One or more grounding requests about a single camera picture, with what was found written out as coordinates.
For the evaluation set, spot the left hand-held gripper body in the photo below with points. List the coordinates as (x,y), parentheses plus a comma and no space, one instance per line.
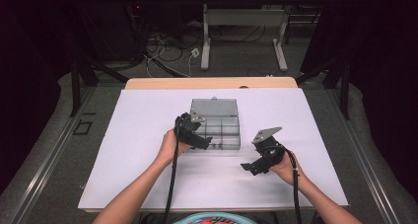
(187,128)

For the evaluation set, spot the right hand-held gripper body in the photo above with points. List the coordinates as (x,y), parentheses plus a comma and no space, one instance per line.
(269,145)

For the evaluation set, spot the clear plastic compartment box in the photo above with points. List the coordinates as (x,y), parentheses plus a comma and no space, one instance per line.
(217,125)

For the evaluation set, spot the person's left hand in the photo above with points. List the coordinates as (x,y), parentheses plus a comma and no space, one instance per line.
(171,146)

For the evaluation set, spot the person's right hand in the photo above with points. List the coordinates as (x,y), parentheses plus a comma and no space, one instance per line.
(287,169)

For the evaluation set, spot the person's colourful shirt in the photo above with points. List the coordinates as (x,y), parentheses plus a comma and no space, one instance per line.
(217,219)

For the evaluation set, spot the white power plug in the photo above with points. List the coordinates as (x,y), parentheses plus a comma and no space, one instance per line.
(195,52)

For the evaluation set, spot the black metal stand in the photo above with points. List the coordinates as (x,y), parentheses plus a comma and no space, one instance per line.
(82,82)
(338,82)

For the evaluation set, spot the black computer tower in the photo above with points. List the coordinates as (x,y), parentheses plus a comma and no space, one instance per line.
(118,30)

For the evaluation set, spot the dark curtain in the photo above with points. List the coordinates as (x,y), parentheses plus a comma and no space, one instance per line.
(387,86)
(23,86)

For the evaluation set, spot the aluminium floor rail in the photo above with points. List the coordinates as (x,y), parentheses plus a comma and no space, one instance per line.
(364,158)
(49,158)

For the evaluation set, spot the white metal desk frame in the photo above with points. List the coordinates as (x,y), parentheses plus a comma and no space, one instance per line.
(243,16)

